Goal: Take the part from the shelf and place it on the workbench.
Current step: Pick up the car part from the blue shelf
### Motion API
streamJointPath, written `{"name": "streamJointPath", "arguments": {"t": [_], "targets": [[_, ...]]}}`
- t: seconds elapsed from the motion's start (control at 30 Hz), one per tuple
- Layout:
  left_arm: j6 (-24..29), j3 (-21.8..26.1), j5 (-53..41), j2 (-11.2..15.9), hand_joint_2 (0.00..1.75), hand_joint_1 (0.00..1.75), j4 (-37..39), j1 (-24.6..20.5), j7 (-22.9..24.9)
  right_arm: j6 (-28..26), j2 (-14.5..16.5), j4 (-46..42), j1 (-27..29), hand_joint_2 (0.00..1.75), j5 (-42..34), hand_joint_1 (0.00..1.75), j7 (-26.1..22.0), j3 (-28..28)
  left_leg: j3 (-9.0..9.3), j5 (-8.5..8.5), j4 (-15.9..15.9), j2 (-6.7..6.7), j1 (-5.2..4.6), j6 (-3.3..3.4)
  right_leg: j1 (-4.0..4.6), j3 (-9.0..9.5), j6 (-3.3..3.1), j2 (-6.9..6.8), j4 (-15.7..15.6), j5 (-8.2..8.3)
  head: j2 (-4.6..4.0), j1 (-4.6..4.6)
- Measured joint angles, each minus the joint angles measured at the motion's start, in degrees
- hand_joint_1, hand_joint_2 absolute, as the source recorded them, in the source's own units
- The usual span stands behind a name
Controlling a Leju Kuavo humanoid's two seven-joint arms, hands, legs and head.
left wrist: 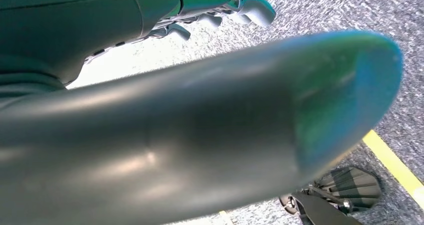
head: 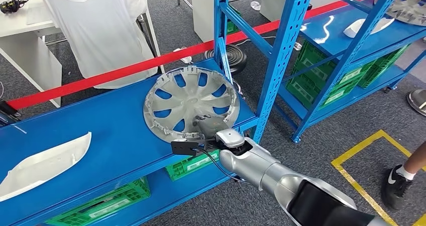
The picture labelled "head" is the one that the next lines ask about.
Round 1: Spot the red barrier belt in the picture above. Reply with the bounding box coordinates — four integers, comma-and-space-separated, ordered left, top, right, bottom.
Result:
7, 0, 388, 111

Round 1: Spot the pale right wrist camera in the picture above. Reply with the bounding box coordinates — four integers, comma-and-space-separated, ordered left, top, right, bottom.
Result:
170, 138, 199, 157

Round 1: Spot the black ribbed round base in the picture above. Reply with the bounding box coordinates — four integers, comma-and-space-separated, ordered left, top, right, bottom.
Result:
203, 44, 248, 75

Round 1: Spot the chrome stanchion base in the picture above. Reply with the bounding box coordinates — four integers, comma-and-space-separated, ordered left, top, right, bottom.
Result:
406, 89, 426, 117

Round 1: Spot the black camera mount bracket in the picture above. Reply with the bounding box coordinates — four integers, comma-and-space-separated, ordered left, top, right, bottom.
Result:
196, 139, 221, 152

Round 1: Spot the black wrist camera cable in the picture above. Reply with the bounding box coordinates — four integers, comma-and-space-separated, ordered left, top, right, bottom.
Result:
193, 147, 249, 185

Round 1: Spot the blue metal shelf rack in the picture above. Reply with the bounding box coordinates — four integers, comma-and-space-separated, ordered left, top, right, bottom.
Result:
0, 0, 317, 226
278, 0, 426, 144

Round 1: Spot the black gadget with cables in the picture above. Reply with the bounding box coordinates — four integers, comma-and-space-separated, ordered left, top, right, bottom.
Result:
0, 0, 30, 15

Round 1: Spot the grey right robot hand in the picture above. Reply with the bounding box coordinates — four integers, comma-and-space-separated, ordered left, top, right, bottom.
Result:
192, 114, 231, 142

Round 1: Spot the white curved plastic part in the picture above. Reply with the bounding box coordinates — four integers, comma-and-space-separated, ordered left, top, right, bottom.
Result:
0, 132, 92, 202
343, 17, 396, 39

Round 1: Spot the silver plastic wheel hubcap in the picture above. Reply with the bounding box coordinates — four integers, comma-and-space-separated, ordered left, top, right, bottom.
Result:
374, 0, 426, 27
143, 65, 241, 145

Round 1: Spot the white desk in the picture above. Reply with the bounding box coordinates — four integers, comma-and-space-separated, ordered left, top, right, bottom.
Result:
0, 0, 64, 108

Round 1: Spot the white cabinet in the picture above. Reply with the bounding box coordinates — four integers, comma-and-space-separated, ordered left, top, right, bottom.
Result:
191, 0, 234, 43
259, 0, 317, 22

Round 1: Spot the person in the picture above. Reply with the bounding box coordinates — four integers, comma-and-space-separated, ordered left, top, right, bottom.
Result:
38, 0, 159, 89
381, 141, 426, 212

